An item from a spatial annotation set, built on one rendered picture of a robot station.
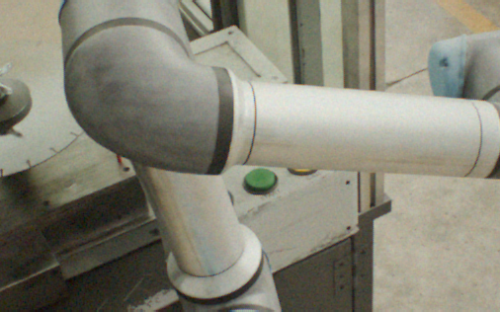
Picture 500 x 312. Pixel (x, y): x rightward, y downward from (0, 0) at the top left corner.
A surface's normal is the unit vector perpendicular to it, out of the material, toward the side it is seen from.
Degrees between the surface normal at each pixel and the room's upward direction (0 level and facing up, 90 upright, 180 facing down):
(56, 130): 0
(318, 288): 90
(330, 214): 90
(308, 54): 90
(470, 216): 0
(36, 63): 0
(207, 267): 91
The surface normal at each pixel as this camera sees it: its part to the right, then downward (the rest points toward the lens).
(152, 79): 0.08, -0.32
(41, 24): -0.08, -0.73
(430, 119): 0.29, -0.27
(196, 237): 0.15, 0.67
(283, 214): 0.48, 0.57
